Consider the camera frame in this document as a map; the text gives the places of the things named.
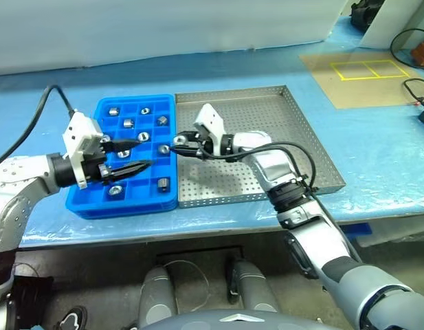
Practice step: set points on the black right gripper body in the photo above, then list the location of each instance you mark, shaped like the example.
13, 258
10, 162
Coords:
205, 148

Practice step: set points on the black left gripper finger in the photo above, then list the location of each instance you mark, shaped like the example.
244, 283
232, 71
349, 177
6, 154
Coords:
124, 144
129, 171

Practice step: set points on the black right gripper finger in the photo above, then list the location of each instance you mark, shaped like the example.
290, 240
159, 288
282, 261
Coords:
191, 136
187, 152

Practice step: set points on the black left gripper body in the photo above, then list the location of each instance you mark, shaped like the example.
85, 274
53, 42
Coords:
96, 161

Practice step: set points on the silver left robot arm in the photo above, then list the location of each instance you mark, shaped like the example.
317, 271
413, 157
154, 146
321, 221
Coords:
19, 175

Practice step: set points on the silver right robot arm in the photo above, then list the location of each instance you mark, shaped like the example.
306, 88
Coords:
273, 168

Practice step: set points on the blue compartment tray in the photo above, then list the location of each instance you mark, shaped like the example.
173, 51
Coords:
139, 203

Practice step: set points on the steel nut top compartment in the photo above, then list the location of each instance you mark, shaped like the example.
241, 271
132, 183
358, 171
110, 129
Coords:
145, 110

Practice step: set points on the perforated metal tray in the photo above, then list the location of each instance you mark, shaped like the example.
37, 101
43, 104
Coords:
232, 185

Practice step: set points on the white backdrop sheet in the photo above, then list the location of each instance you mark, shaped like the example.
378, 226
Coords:
163, 31

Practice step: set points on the grey left robot leg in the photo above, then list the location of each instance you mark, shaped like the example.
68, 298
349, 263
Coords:
158, 295

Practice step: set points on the grey robot leg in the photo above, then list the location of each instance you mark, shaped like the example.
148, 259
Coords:
158, 295
253, 285

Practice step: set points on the brown table mat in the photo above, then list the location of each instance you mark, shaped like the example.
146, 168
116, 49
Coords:
321, 93

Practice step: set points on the grey right robot leg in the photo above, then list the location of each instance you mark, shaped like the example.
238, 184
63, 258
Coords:
253, 285

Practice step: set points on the black and white shoe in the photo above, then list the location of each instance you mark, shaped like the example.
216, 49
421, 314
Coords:
129, 326
72, 318

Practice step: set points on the blue plastic crate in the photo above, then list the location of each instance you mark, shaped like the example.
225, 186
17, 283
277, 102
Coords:
357, 229

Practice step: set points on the grey robot torso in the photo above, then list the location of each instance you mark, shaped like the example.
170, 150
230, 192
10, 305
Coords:
232, 321

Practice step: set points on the black bag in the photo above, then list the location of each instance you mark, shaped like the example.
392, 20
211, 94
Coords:
364, 13

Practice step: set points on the white upright panel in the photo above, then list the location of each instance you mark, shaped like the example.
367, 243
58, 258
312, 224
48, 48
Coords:
397, 20

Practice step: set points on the brown block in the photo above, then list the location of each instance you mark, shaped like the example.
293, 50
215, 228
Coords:
421, 53

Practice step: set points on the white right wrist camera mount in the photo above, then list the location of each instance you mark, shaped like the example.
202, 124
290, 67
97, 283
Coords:
208, 117

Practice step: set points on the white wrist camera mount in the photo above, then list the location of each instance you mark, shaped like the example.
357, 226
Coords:
77, 130
208, 117

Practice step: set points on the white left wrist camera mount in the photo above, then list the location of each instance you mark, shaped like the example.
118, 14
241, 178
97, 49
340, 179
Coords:
77, 130

